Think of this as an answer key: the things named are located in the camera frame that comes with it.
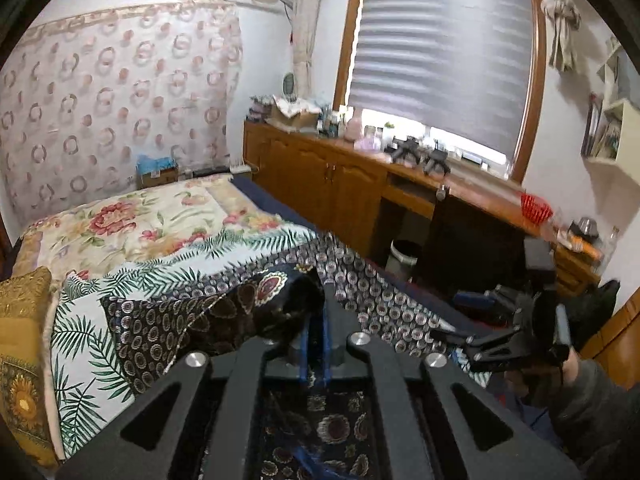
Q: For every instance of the long wooden cabinet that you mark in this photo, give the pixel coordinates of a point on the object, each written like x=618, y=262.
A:
x=310, y=170

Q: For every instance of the beige tied curtain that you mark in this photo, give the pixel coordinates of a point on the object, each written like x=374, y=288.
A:
x=562, y=25

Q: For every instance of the pink jar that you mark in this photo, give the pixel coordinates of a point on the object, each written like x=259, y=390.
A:
x=369, y=141

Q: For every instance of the pink bottle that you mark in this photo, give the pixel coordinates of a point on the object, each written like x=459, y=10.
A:
x=355, y=125

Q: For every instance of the person's right hand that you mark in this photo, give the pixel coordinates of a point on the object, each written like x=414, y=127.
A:
x=525, y=387

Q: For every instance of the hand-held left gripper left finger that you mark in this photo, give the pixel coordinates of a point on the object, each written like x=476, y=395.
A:
x=305, y=360

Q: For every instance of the white wall shelf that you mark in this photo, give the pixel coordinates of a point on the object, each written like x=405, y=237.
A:
x=617, y=125

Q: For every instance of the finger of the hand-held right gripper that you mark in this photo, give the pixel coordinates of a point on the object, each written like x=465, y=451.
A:
x=492, y=357
x=480, y=336

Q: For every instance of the blue plastic pack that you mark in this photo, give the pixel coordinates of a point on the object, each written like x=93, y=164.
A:
x=157, y=162

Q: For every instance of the small cardboard box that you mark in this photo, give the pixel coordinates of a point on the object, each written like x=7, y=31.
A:
x=160, y=179

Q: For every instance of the open cardboard box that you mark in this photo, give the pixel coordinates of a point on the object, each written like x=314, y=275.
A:
x=295, y=117

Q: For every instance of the red plastic basket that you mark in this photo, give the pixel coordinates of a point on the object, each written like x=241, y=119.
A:
x=536, y=207

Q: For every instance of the dark circle patterned garment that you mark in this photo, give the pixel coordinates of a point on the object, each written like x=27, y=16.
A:
x=385, y=305

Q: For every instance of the small round desk fan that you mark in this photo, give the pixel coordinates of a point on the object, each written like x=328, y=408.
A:
x=289, y=85

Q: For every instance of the leaf print bed sheet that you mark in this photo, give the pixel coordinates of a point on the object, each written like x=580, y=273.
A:
x=80, y=340

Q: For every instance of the grey trash bin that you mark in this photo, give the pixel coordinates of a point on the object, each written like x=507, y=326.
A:
x=404, y=260

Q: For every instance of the beige hanging curtain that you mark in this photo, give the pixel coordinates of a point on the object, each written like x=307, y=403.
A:
x=306, y=35

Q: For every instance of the spare black gripper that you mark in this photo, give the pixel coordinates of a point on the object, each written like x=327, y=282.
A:
x=437, y=161
x=405, y=150

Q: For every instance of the patterned mattress against wall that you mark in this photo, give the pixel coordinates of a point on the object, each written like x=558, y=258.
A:
x=110, y=100

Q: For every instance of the grey window blind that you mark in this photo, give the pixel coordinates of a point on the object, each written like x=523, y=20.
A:
x=440, y=60

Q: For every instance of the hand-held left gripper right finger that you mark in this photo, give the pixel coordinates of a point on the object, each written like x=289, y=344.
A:
x=326, y=360

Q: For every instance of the floral bed blanket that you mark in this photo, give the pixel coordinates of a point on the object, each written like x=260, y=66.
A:
x=125, y=220

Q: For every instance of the clear glass bottle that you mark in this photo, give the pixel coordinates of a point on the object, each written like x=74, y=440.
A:
x=612, y=241

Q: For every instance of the person's right forearm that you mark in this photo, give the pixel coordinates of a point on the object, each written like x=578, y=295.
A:
x=595, y=400

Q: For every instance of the black bag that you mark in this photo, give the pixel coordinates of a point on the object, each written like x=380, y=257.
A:
x=597, y=310

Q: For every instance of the black chair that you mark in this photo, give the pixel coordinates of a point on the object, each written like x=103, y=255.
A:
x=475, y=245

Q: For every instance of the wooden window frame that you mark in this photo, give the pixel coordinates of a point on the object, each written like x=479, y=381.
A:
x=536, y=85

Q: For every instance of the yellow embroidered pillow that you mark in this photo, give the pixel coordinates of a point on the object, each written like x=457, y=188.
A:
x=25, y=360

